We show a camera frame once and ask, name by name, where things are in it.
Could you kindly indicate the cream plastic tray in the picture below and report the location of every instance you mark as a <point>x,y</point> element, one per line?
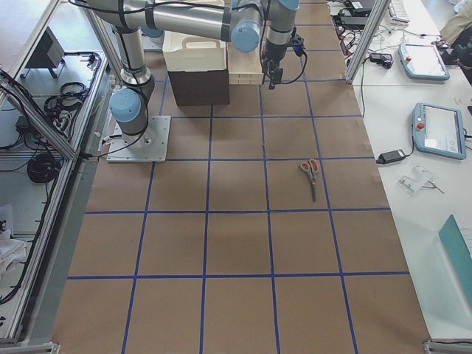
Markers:
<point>191,53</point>

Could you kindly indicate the aluminium frame post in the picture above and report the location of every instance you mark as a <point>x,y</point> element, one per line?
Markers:
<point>371,27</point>

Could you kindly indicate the black power adapter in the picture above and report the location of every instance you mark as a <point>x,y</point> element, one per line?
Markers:
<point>390,157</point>

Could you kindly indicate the blue teach pendant far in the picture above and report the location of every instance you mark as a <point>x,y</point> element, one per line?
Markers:
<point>422,62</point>

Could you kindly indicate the orange grey scissors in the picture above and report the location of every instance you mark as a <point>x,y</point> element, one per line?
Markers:
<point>311,168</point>

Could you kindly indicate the grey metal box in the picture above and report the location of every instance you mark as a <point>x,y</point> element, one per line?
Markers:
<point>48,54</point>

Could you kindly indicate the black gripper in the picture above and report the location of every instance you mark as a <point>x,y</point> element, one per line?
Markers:
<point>273,54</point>

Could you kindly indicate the dark brown wooden cabinet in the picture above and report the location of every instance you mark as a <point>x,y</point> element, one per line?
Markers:
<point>200,88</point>

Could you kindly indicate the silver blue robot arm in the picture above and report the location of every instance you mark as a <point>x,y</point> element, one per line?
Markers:
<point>246,24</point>

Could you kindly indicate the white crumpled cloth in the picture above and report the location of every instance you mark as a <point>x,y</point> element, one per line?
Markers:
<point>12,251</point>

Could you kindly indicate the clear plastic bracket parts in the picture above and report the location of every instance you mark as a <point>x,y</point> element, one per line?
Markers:
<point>420,179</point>

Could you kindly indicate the blue teach pendant near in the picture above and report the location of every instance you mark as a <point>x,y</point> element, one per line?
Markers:
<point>438,130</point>

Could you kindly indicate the teal folder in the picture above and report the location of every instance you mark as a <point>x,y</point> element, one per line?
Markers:
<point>456,248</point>

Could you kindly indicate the blue teach pendant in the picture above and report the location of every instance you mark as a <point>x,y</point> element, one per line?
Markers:
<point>438,130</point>
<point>422,62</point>

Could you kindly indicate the light wooden drawer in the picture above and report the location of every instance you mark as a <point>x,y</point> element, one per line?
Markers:
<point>244,67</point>

